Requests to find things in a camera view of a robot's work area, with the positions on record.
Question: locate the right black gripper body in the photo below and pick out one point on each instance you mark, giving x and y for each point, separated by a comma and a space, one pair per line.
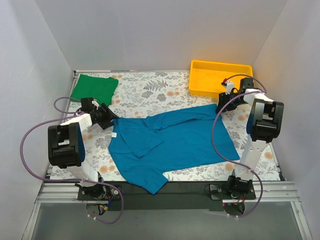
224, 102

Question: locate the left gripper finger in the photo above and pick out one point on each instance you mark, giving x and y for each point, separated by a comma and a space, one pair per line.
104, 124
107, 114

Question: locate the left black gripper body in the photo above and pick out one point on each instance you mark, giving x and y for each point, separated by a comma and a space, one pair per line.
107, 116

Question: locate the yellow plastic tray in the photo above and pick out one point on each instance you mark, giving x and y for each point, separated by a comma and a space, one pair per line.
205, 77

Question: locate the blue t shirt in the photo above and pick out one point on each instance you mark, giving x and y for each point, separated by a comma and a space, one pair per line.
145, 148

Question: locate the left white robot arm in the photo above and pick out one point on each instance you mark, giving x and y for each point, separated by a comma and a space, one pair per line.
66, 148

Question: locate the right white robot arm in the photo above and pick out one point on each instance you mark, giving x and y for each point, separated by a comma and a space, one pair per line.
263, 125

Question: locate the folded green t shirt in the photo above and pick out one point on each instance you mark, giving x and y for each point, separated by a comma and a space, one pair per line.
95, 87

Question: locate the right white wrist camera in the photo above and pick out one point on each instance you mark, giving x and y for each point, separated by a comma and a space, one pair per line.
229, 86

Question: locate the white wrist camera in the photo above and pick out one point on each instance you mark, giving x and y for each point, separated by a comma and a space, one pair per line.
229, 86
95, 103

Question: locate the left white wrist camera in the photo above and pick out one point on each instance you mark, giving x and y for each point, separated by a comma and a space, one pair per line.
95, 103

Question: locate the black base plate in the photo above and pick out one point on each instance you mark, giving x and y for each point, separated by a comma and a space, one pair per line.
181, 195

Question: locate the aluminium frame rail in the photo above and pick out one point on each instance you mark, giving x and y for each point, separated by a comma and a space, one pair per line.
273, 191

